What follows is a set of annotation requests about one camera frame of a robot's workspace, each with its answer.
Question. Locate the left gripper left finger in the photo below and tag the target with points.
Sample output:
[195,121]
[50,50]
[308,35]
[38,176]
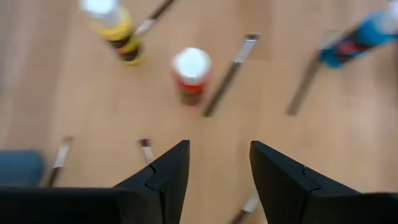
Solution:
[93,205]

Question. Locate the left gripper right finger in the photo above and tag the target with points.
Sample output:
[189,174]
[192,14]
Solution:
[311,202]

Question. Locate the large slate grey paint bottle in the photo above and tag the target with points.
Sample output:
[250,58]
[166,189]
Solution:
[18,168]

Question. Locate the small red paint bottle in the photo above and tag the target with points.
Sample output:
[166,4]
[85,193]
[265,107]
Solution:
[191,71]

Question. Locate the small blue paint bottle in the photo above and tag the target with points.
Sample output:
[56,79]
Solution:
[357,40]

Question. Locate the small yellow paint bottle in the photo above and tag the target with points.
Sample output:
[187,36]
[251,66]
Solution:
[118,34]

